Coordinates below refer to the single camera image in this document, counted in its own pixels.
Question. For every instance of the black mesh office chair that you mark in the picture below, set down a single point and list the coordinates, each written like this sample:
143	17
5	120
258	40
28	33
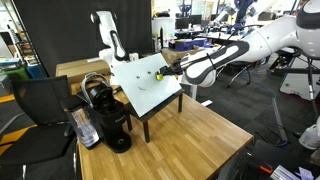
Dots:
36	100

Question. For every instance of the white metal table foot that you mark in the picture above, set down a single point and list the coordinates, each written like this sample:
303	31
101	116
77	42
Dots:
194	93

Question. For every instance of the black coffee machine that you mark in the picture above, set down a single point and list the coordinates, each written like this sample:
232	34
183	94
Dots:
110	123

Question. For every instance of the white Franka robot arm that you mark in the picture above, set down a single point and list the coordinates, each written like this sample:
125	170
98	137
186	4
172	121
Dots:
260	43

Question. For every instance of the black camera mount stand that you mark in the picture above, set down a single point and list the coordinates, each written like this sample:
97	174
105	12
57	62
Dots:
293	70

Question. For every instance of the tall cardboard box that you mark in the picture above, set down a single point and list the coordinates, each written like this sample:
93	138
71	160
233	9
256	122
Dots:
171	55

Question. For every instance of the white floor panel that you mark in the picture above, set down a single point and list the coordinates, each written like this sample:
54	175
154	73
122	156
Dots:
296	86

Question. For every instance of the grey metal pole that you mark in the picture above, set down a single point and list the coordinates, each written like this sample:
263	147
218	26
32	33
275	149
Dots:
279	116

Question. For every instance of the yellow smiley eraser sponge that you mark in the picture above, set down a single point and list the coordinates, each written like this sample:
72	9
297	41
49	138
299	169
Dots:
159	77

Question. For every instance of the black backdrop curtain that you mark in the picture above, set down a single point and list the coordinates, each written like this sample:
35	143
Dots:
66	30

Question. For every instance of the white plastic jug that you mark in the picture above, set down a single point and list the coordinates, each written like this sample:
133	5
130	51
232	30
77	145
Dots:
310	136

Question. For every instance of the small black stand table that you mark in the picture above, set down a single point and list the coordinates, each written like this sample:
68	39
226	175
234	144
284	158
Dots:
146	131

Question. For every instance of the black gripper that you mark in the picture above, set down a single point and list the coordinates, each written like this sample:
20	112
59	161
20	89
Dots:
177	69

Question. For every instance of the white drawing board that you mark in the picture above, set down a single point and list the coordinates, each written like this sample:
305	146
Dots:
146	90

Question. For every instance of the large flat cardboard box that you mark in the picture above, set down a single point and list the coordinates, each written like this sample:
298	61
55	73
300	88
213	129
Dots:
80	68

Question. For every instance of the idle white robot arm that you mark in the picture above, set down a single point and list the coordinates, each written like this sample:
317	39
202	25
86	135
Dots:
111	36

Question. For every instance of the blue boxes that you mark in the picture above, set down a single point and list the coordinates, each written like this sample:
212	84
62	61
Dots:
190	43

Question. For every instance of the teal storage bin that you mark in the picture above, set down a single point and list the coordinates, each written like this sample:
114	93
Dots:
33	70

